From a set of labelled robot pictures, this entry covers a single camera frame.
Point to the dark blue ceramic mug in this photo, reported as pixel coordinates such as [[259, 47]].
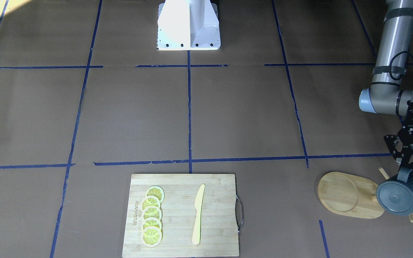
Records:
[[395, 194]]

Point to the white pillar with base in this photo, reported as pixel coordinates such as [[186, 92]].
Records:
[[188, 25]]

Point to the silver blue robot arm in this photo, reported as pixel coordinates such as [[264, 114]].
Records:
[[384, 94]]

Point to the wooden cup storage rack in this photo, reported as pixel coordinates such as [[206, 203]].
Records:
[[351, 195]]

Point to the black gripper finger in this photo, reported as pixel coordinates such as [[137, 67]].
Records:
[[399, 146]]

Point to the bamboo cutting board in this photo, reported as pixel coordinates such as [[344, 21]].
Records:
[[219, 226]]

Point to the yellow plastic knife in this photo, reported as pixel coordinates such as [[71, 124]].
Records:
[[196, 234]]

